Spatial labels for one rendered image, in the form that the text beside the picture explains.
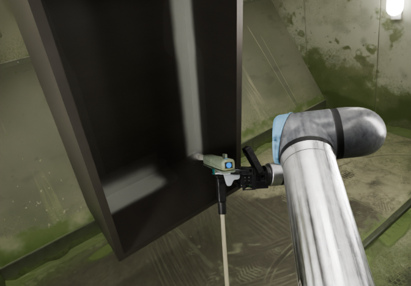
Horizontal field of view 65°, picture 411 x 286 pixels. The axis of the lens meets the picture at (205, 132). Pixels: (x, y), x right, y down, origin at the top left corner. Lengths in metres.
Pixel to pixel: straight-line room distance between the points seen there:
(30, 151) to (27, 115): 0.23
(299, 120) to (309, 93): 2.30
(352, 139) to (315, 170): 0.14
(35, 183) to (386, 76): 2.48
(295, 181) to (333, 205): 0.09
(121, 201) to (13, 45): 1.27
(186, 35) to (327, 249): 1.08
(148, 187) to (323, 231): 1.11
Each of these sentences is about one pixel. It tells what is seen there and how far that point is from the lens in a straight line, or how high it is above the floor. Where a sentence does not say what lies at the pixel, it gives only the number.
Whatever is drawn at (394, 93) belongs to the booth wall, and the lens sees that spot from 2.76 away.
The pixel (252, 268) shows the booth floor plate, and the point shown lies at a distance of 1.72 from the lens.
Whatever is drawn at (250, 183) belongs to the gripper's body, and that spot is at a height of 0.63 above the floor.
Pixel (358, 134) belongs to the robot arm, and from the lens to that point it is 0.75.
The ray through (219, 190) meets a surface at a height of 0.64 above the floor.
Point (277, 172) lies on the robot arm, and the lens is 1.25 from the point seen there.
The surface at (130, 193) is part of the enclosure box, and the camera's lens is 1.55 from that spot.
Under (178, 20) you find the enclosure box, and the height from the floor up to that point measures 1.21.
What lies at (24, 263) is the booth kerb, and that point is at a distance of 2.15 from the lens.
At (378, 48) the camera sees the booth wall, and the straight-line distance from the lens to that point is 2.73.
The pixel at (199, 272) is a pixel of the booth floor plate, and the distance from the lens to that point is 1.76.
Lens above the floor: 1.35
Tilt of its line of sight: 25 degrees down
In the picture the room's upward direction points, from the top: 11 degrees counter-clockwise
